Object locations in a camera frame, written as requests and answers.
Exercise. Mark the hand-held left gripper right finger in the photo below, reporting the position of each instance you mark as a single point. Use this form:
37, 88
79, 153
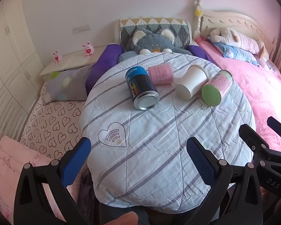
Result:
199, 160

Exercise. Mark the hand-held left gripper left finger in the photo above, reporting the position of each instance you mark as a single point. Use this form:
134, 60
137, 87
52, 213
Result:
76, 160

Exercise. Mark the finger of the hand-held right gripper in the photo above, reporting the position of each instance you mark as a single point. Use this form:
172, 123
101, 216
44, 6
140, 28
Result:
279, 127
253, 138

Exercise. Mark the pink cup with green base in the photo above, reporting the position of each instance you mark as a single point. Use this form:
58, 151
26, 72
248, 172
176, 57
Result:
217, 86

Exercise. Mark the white paper cup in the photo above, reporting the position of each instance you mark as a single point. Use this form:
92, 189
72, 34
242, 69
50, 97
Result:
192, 80

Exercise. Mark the blue and black can cup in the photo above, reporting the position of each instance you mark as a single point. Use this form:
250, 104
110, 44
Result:
140, 85

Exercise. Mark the heart print bed sheet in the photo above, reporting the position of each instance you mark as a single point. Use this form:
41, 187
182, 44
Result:
51, 126

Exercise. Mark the striped white quilt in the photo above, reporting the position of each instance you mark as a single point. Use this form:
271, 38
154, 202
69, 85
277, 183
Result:
154, 145

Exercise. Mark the pink fluffy blanket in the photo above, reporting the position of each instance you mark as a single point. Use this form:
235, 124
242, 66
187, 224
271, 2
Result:
255, 86

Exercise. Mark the pink folded quilt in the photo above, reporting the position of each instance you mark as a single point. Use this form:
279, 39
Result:
9, 159

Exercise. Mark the person's leg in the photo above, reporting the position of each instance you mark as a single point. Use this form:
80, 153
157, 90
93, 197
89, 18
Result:
123, 219

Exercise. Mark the grey flower pillow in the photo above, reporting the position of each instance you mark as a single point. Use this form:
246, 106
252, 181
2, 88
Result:
65, 84

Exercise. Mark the blue pillow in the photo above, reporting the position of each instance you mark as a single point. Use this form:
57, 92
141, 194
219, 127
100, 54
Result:
234, 51

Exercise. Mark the white dog plush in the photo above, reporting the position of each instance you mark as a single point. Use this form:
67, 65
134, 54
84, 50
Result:
238, 38

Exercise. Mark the cream nightstand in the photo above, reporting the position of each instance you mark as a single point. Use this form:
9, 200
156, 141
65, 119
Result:
72, 61

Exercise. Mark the purple pillow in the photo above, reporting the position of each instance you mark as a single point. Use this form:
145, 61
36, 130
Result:
103, 62
197, 51

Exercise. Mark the small pink rabbit figurine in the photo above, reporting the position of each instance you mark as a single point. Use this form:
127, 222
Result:
57, 57

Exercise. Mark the large pink rabbit figurine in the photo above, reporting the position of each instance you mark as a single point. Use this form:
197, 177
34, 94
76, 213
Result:
88, 49

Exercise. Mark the cream wooden headboard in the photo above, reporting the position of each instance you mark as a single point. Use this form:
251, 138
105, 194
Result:
236, 20

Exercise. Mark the white wardrobe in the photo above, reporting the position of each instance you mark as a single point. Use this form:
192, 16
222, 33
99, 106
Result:
9, 63

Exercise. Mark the grey cat plush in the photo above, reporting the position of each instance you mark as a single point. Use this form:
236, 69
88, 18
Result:
152, 41

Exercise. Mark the patterned headboard cover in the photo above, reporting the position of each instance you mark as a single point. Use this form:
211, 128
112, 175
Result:
178, 27

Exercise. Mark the white wall switches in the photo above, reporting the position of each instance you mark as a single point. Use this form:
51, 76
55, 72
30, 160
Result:
80, 28

